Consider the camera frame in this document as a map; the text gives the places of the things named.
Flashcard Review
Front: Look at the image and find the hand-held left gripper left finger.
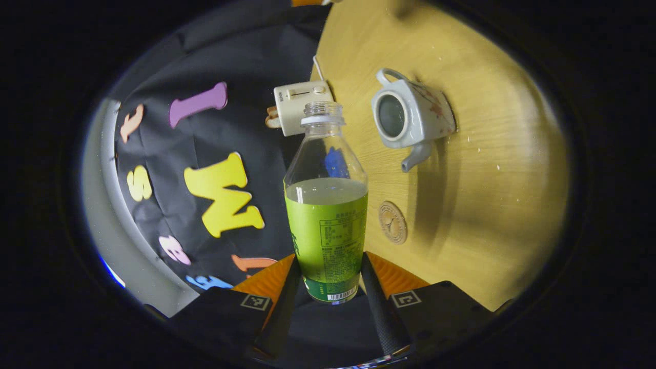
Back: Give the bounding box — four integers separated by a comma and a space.
167, 254, 303, 359

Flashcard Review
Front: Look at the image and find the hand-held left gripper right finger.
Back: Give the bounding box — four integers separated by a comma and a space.
359, 251, 496, 356

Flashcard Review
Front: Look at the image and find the green label water bottle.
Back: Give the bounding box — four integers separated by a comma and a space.
283, 101, 369, 304

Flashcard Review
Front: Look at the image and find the round wooden coaster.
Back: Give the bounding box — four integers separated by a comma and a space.
378, 200, 408, 245

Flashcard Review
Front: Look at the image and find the white ceramic teacup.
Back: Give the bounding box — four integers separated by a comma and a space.
371, 68, 457, 173

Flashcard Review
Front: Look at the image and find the white toaster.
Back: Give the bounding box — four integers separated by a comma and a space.
273, 80, 335, 137

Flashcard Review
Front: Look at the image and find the black backdrop cloth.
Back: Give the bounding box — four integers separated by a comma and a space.
110, 0, 334, 308

